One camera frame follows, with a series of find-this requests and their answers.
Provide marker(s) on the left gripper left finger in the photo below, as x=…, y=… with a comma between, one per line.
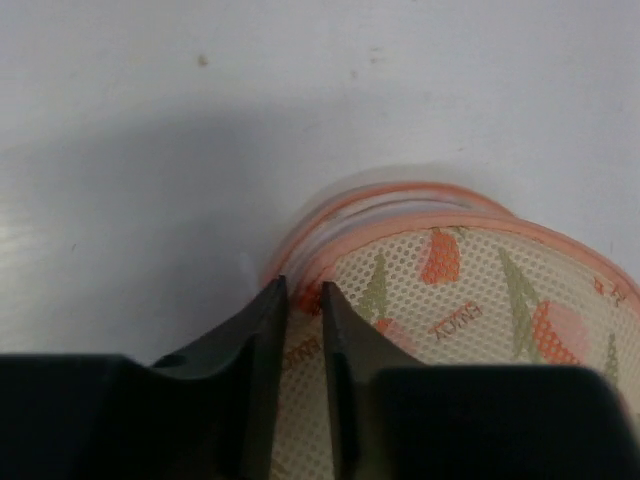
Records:
x=205, y=411

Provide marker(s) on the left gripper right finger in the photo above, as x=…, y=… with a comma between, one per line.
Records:
x=393, y=417

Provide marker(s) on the peach mesh laundry bag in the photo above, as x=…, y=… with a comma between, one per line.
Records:
x=450, y=277

